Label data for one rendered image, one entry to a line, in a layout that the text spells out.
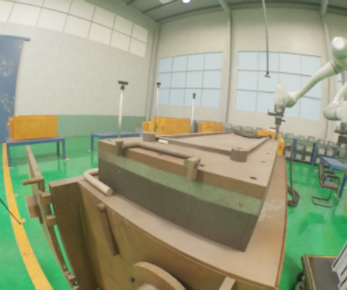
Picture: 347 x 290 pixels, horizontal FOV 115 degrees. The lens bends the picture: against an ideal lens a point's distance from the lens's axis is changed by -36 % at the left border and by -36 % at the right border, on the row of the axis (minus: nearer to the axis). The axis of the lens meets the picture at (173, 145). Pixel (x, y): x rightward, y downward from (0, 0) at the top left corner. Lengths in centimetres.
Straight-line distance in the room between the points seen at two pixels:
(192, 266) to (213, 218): 9
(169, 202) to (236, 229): 14
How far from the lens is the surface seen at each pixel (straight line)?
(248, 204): 29
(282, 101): 133
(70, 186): 57
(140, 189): 41
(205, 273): 32
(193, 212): 33
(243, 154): 40
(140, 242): 38
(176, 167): 32
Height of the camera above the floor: 145
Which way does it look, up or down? 10 degrees down
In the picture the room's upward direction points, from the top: 5 degrees clockwise
